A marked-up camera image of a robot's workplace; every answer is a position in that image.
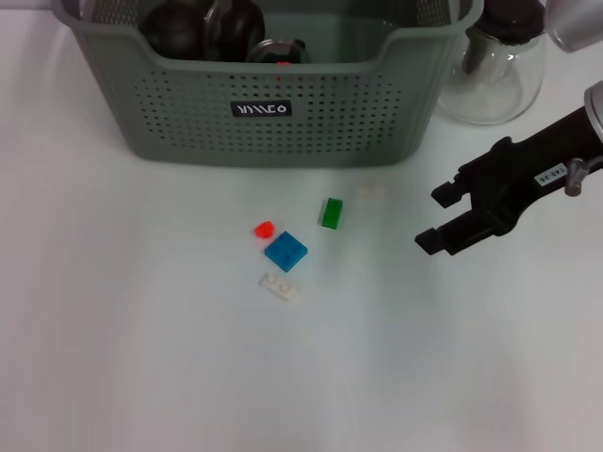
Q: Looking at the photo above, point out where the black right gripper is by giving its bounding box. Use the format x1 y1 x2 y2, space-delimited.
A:
414 105 603 258

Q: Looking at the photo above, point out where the white two-stud brick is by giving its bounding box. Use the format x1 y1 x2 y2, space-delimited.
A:
353 182 388 200

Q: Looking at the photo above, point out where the long green brick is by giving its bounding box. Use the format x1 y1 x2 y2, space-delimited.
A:
320 197 345 231

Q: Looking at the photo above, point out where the glass teacup with black sleeve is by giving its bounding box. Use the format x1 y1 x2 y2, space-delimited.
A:
245 38 313 65
203 0 268 62

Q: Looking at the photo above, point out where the black cable with silver connector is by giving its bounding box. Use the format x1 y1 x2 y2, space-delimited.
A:
564 156 603 197

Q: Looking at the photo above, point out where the grey-green perforated storage bin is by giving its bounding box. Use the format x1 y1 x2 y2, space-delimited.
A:
50 0 485 170

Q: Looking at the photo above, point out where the blue square plate brick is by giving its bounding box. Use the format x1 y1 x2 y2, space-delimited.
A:
264 230 310 274

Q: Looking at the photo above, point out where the black round teapot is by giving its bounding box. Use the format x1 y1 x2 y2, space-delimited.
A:
139 2 208 60

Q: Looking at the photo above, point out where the white plate brick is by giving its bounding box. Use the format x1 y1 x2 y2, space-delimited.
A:
257 271 301 304

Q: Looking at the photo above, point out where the glass carafe with black lid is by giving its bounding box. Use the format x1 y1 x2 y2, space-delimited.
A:
435 0 555 126

